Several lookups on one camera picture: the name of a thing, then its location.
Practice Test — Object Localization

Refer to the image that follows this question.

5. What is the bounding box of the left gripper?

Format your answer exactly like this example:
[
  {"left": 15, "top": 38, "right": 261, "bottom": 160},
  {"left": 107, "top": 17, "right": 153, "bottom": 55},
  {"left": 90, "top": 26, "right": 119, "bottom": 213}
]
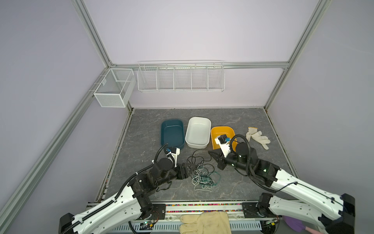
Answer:
[{"left": 156, "top": 162, "right": 195, "bottom": 187}]

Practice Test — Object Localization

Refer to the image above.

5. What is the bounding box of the dark teal plastic bin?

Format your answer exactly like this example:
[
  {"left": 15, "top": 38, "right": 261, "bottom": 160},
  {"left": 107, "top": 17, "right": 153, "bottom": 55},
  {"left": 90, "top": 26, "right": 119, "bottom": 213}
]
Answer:
[{"left": 161, "top": 119, "right": 185, "bottom": 149}]

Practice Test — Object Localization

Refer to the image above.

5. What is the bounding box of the purple pink brush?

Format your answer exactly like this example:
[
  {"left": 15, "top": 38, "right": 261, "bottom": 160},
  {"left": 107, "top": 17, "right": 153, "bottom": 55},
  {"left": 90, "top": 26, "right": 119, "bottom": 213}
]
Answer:
[{"left": 282, "top": 215, "right": 322, "bottom": 234}]

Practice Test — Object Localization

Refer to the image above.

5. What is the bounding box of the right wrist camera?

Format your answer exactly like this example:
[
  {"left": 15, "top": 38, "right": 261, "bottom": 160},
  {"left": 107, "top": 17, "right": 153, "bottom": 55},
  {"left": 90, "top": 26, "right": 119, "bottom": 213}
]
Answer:
[{"left": 214, "top": 134, "right": 234, "bottom": 158}]

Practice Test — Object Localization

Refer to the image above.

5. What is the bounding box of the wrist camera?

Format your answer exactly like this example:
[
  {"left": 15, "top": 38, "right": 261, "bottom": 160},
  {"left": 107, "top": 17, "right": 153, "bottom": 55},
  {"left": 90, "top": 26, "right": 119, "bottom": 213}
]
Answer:
[
  {"left": 164, "top": 147, "right": 180, "bottom": 168},
  {"left": 214, "top": 134, "right": 234, "bottom": 158}
]

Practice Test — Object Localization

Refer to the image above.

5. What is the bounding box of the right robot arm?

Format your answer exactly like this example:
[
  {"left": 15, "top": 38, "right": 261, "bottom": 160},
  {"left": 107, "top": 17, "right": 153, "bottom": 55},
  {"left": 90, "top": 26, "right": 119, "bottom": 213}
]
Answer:
[{"left": 208, "top": 143, "right": 355, "bottom": 234}]

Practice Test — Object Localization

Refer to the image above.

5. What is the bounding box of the small white mesh basket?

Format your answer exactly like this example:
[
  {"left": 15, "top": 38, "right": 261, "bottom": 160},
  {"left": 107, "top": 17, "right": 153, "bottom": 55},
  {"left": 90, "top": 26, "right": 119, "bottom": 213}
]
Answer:
[{"left": 94, "top": 68, "right": 136, "bottom": 108}]

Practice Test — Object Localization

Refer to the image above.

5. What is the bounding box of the white knit glove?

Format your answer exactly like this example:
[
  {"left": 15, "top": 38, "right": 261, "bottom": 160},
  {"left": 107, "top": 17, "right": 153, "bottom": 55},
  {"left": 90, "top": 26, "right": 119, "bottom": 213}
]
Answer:
[{"left": 245, "top": 127, "right": 271, "bottom": 150}]

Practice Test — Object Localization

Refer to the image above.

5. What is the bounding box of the white cable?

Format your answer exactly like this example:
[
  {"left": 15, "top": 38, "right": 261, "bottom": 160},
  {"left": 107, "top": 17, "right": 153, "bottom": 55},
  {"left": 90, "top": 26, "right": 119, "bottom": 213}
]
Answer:
[{"left": 191, "top": 165, "right": 215, "bottom": 192}]

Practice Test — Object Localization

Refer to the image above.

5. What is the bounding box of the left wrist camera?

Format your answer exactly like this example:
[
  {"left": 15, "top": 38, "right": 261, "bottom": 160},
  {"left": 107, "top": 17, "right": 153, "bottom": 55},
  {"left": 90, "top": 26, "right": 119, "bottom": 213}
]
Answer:
[{"left": 164, "top": 147, "right": 180, "bottom": 168}]

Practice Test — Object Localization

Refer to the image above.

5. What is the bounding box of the yellow plastic bin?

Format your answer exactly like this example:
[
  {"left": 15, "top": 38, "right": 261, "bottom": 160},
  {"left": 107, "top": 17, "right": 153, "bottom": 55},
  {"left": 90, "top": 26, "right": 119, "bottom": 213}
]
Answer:
[{"left": 210, "top": 126, "right": 235, "bottom": 150}]

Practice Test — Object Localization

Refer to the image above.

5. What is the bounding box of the white plastic bin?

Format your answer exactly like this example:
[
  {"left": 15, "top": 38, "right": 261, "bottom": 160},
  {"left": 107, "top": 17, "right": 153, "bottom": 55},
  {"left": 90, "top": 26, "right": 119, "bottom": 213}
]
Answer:
[{"left": 185, "top": 117, "right": 211, "bottom": 149}]

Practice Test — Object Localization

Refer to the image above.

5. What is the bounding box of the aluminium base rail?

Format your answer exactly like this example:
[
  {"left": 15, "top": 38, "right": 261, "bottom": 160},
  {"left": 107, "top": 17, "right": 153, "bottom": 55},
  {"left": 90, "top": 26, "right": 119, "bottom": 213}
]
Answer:
[{"left": 83, "top": 200, "right": 328, "bottom": 224}]

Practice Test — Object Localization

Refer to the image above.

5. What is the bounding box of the long white wire basket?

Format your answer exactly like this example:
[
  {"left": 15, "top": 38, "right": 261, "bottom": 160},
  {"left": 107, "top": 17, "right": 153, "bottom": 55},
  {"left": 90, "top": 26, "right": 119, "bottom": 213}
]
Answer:
[{"left": 137, "top": 60, "right": 226, "bottom": 92}]

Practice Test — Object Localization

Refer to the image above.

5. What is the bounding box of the black cable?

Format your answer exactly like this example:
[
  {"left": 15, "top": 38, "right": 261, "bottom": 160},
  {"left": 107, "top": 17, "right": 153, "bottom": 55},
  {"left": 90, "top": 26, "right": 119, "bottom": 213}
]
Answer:
[{"left": 186, "top": 148, "right": 215, "bottom": 176}]

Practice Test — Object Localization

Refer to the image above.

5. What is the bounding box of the beige leather glove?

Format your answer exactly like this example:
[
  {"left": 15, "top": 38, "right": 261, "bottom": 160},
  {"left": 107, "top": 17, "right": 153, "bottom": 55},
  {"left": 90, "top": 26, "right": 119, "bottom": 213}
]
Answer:
[{"left": 179, "top": 211, "right": 231, "bottom": 234}]

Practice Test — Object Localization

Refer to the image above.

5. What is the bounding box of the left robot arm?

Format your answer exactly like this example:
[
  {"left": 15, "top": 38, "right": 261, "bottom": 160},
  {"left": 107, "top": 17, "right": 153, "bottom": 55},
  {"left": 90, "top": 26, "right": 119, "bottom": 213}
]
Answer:
[{"left": 58, "top": 158, "right": 192, "bottom": 234}]

